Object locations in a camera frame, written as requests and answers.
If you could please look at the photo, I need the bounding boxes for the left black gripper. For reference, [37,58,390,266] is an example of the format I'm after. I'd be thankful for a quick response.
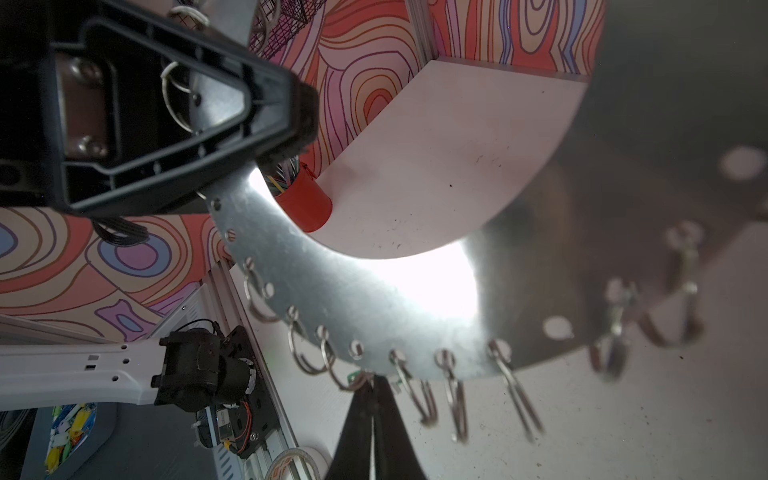
[1,1,108,207]

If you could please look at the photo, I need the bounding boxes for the red cup with pens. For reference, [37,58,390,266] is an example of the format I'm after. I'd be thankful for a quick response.
[264,157,333,233]

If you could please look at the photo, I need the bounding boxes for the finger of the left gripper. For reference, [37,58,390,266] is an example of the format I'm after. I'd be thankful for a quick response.
[40,1,318,216]

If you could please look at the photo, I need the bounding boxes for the clear tape roll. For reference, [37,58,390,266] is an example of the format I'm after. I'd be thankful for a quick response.
[264,447,330,480]

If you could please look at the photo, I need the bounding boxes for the black wire basket left wall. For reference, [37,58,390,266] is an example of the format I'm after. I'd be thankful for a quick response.
[248,0,326,59]

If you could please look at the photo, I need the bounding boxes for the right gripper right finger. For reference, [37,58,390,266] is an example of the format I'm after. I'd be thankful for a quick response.
[373,376,427,480]

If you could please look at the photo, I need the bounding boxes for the metal disc with keyrings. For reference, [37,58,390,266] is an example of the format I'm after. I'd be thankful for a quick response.
[201,1,767,439]

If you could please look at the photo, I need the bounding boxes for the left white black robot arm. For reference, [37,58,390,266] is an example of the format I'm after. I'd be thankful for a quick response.
[1,1,319,412]

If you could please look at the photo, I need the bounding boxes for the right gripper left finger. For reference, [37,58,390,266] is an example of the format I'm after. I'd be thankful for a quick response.
[325,377,374,480]

